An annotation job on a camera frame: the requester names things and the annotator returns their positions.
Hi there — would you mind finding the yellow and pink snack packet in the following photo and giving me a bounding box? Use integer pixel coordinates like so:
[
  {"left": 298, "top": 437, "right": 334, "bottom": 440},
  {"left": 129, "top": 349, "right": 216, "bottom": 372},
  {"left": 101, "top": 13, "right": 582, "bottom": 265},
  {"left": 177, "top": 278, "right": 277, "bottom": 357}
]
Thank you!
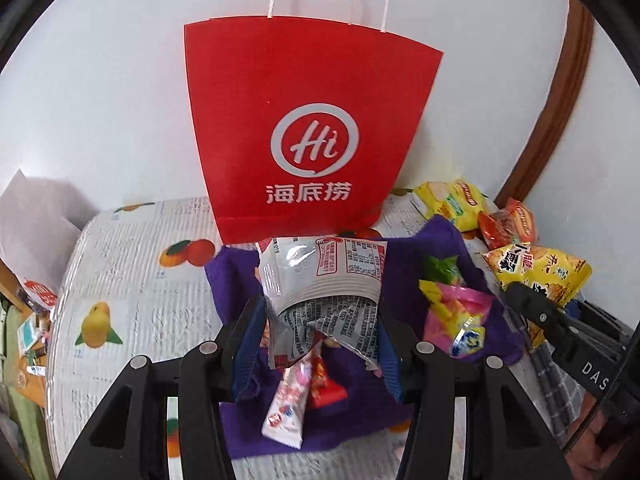
[{"left": 419, "top": 280, "right": 496, "bottom": 358}]

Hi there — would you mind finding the white paper bag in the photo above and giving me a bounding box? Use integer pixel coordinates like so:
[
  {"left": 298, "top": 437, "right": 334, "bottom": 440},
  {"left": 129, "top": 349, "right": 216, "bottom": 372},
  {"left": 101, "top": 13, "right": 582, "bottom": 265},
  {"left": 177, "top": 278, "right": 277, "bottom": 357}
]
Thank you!
[{"left": 0, "top": 169, "right": 98, "bottom": 311}]

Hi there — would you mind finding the wooden door frame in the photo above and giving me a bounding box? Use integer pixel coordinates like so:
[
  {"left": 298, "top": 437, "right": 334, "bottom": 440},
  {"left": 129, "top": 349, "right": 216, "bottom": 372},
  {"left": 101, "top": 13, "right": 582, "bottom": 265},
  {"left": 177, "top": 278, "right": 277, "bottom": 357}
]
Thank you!
[{"left": 492, "top": 0, "right": 596, "bottom": 211}]

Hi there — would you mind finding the wooden side table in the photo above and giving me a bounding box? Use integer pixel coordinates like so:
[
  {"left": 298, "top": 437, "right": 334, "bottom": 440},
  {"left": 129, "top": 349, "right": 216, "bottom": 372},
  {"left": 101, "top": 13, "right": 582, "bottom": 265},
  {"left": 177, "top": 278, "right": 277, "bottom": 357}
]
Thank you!
[{"left": 0, "top": 260, "right": 51, "bottom": 411}]

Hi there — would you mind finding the orange chips packet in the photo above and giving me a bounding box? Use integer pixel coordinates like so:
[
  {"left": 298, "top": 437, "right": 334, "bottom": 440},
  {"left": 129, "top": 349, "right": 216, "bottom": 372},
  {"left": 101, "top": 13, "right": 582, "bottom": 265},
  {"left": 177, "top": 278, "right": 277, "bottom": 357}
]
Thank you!
[{"left": 477, "top": 198, "right": 540, "bottom": 251}]

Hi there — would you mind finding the purple cloth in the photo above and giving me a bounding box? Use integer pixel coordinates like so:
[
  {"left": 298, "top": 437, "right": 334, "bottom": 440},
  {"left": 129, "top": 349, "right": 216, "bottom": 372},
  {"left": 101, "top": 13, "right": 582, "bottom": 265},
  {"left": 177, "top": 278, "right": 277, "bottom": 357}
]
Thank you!
[{"left": 204, "top": 214, "right": 526, "bottom": 461}]

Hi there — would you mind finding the red small snack packet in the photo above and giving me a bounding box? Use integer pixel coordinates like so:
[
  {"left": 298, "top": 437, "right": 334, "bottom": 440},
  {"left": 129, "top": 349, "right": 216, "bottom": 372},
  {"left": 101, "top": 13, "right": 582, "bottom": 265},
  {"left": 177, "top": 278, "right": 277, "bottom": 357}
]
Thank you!
[{"left": 310, "top": 355, "right": 348, "bottom": 409}]

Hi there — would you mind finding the teal card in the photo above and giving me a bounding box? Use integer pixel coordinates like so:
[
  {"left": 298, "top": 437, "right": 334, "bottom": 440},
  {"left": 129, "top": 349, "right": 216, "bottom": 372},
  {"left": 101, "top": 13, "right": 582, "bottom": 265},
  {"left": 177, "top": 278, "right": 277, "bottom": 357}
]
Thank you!
[{"left": 15, "top": 312, "right": 43, "bottom": 356}]

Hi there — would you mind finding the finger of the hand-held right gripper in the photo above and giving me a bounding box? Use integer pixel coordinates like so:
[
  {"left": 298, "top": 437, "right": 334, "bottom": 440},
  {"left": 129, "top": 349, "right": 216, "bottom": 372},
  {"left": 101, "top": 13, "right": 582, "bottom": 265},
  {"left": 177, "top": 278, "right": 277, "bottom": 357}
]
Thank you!
[{"left": 505, "top": 281, "right": 581, "bottom": 356}]

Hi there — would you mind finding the silver snack packet red label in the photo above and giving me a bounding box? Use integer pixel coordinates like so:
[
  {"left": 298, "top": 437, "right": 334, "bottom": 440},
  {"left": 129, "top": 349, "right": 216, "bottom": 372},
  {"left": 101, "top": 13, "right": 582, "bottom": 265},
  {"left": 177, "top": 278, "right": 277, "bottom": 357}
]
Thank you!
[{"left": 255, "top": 234, "right": 390, "bottom": 372}]

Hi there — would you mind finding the green triangular snack packet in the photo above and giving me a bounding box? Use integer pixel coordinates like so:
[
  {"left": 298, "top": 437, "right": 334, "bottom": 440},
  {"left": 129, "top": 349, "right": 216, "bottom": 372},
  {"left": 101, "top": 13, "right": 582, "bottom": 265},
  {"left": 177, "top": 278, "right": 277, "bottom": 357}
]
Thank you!
[{"left": 424, "top": 255, "right": 463, "bottom": 286}]

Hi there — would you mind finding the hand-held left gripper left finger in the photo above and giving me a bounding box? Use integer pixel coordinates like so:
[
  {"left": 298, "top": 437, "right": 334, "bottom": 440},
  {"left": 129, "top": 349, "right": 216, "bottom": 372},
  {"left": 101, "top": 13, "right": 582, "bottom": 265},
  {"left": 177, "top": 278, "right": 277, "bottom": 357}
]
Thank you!
[{"left": 57, "top": 294, "right": 268, "bottom": 480}]

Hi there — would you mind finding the white and pink candy packet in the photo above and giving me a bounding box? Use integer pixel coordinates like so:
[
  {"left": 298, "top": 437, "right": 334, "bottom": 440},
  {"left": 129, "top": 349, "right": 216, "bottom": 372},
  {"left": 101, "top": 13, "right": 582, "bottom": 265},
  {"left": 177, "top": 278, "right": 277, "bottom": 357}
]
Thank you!
[{"left": 261, "top": 347, "right": 326, "bottom": 451}]

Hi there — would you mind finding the red paper bag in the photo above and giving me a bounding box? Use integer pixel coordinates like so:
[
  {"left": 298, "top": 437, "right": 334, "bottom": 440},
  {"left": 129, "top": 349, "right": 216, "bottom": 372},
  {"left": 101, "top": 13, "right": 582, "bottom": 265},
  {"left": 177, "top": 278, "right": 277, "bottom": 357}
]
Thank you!
[{"left": 183, "top": 0, "right": 445, "bottom": 246}]

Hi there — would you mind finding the yellow chips packet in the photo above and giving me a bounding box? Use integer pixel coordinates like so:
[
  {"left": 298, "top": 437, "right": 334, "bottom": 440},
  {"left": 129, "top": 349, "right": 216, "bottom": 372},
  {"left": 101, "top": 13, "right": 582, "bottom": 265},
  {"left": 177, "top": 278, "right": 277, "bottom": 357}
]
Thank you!
[{"left": 411, "top": 179, "right": 496, "bottom": 233}]

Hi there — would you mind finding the fruit print tablecloth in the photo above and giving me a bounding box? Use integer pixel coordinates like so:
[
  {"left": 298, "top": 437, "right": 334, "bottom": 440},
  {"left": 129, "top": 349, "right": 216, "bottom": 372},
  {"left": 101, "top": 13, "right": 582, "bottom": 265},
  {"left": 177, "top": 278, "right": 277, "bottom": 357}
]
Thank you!
[{"left": 45, "top": 195, "right": 501, "bottom": 480}]

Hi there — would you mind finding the yellow fried snack packet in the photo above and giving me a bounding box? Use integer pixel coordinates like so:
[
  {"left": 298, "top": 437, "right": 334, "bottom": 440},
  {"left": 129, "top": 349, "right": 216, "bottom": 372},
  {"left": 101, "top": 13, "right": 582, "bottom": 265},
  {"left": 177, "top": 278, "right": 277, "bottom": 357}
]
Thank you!
[{"left": 482, "top": 242, "right": 593, "bottom": 348}]

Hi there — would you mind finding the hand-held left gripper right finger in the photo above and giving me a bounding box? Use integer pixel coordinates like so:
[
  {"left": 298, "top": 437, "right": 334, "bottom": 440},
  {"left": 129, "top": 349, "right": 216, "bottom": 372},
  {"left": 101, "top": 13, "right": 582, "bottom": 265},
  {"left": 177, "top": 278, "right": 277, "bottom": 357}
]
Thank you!
[{"left": 377, "top": 305, "right": 573, "bottom": 480}]

